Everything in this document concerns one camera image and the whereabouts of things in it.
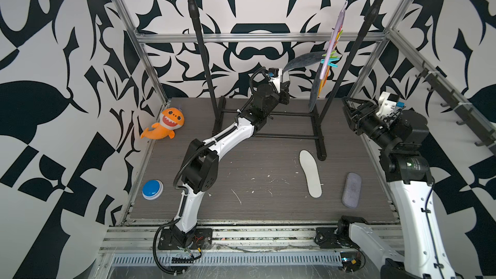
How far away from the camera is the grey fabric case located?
826mm

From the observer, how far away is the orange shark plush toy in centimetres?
101

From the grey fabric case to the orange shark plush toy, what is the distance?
0.86 meters
